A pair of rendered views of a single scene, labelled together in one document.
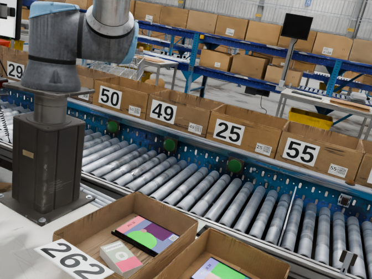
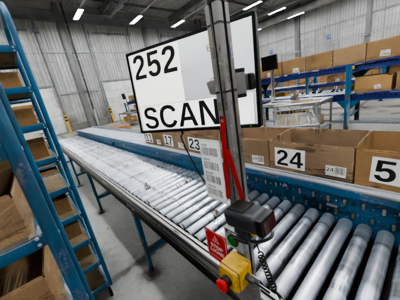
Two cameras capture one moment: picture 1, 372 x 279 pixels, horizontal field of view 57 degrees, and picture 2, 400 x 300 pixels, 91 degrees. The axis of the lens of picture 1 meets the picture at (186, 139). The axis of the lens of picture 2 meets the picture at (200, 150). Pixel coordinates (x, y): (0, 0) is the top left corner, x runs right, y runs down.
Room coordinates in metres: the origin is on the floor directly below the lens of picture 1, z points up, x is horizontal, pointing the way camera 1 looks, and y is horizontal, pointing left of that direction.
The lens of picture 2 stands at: (1.14, 0.79, 1.38)
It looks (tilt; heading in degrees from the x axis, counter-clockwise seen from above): 17 degrees down; 31
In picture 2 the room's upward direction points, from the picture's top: 10 degrees counter-clockwise
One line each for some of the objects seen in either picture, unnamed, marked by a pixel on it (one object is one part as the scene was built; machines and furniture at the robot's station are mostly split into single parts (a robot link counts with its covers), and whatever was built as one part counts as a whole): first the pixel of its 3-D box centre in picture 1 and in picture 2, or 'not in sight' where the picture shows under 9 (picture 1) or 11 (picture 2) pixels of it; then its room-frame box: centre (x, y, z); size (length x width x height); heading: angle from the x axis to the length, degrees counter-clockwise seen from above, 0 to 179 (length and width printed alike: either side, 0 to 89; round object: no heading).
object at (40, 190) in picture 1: (48, 160); not in sight; (1.14, 0.49, 0.91); 0.26 x 0.26 x 0.33; 65
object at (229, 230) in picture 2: not in sight; (235, 238); (1.58, 0.99, 0.95); 0.07 x 0.03 x 0.07; 70
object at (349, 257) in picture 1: (345, 264); not in sight; (1.03, -0.63, 0.78); 0.05 x 0.01 x 0.11; 70
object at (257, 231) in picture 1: (264, 213); not in sight; (1.40, -0.42, 0.72); 0.52 x 0.05 x 0.05; 160
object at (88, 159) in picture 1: (101, 155); not in sight; (1.71, 0.44, 0.72); 0.52 x 0.05 x 0.05; 160
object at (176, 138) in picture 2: not in sight; (184, 136); (2.72, 1.88, 0.96); 0.39 x 0.29 x 0.17; 70
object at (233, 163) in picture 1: (234, 166); not in sight; (1.70, -0.28, 0.81); 0.07 x 0.01 x 0.07; 70
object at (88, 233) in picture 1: (130, 239); not in sight; (0.92, 0.12, 0.80); 0.38 x 0.28 x 0.10; 152
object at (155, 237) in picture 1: (148, 234); not in sight; (1.00, 0.06, 0.78); 0.19 x 0.14 x 0.02; 63
